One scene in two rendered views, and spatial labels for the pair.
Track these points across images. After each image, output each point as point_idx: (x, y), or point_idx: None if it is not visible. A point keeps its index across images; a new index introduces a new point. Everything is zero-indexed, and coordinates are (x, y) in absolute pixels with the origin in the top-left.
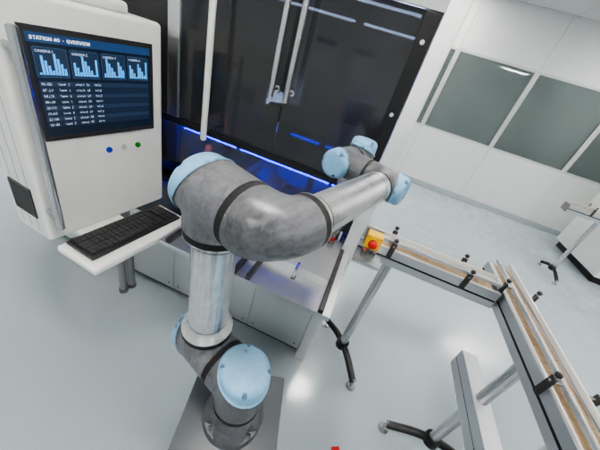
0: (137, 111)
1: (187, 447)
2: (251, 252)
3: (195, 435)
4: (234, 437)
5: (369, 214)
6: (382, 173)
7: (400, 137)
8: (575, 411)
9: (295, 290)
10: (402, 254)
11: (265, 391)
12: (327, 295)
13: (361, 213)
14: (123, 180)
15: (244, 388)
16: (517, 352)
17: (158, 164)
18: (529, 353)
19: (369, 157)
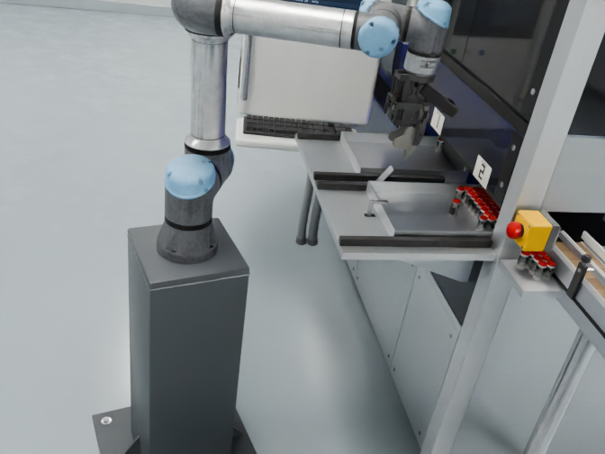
0: (355, 4)
1: (146, 233)
2: (173, 10)
3: (157, 233)
4: (163, 237)
5: (525, 172)
6: (355, 11)
7: (569, 29)
8: None
9: (349, 221)
10: (591, 295)
11: (186, 191)
12: (371, 238)
13: (287, 31)
14: (321, 80)
15: (174, 170)
16: None
17: (370, 77)
18: None
19: (423, 22)
